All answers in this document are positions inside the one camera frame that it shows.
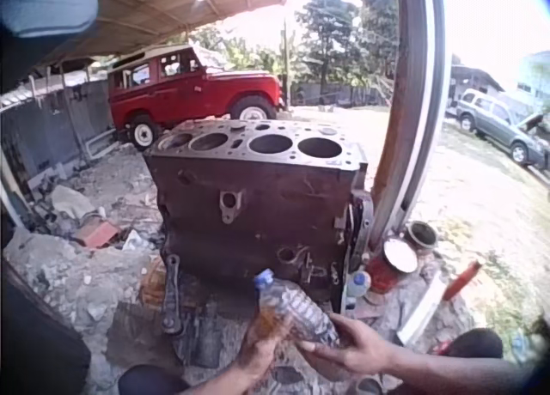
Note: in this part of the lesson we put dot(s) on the person's right hand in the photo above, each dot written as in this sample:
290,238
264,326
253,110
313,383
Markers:
361,352

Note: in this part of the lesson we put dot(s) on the person's left hand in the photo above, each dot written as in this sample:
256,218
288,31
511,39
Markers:
258,356

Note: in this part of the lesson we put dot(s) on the person's left fingers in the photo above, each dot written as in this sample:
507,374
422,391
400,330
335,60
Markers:
275,332

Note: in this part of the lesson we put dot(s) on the orange brown rag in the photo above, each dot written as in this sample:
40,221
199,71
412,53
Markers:
273,324

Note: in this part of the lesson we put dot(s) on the clear plastic bottle blue cap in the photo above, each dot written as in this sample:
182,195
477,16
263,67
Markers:
301,311

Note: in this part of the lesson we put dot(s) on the small bottle blue cap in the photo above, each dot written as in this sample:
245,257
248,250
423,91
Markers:
358,285

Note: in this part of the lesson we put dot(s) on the dark metal connecting rod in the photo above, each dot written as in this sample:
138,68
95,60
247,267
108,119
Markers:
172,292

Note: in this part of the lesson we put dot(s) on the red can white lid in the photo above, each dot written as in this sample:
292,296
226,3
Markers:
389,266

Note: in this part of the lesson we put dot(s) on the rusty engine block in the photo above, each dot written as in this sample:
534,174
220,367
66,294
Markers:
258,197

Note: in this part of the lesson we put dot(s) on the white flat metal bar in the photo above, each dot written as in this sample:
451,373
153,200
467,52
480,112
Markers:
423,311

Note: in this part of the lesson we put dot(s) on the metal piston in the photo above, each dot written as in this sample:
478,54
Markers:
422,236

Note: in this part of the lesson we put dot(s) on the red brick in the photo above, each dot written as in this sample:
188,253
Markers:
98,235

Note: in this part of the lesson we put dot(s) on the person's legs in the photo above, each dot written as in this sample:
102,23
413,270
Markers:
477,343

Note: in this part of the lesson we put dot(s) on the dark board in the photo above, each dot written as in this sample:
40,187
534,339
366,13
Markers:
34,343

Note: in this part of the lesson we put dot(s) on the grey cloth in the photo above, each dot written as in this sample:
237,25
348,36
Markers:
71,202

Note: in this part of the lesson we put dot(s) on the red off-road vehicle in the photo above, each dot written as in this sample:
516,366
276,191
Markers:
180,92

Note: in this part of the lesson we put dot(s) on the corrugated metal fence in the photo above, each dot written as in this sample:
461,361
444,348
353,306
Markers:
56,129

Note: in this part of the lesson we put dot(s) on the trees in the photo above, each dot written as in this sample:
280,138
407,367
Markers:
339,38

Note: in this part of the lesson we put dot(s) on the grey car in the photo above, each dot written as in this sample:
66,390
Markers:
494,122

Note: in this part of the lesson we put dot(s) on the building with dark roof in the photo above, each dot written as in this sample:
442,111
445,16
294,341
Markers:
470,83

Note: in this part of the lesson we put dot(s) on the canopy roof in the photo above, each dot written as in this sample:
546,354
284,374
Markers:
172,13

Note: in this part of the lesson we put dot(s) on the rusty metal post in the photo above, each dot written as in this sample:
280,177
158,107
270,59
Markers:
408,111

